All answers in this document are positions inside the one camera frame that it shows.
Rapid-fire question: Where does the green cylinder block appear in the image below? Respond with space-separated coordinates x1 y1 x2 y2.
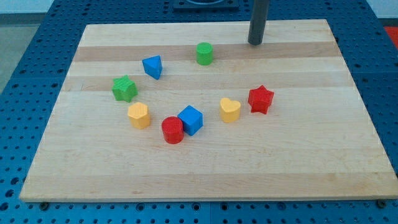
196 42 213 65

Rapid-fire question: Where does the blue cube block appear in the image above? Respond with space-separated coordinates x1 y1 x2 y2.
177 105 203 136

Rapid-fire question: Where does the wooden board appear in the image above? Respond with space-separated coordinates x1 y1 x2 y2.
20 19 397 202

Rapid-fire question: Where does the red star block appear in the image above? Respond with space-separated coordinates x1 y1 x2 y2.
248 85 274 114

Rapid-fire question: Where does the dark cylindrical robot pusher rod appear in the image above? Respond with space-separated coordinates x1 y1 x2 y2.
248 0 270 45

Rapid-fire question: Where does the green star block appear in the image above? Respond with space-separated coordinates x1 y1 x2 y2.
112 75 138 102

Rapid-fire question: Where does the blue triangle block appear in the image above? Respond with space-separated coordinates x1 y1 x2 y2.
142 55 162 80

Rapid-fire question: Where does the red cylinder block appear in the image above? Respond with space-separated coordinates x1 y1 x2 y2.
161 116 184 144

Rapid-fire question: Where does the yellow heart block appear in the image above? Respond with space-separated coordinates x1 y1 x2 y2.
220 98 241 123

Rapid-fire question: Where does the yellow hexagon block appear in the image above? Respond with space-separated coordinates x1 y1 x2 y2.
127 102 151 129

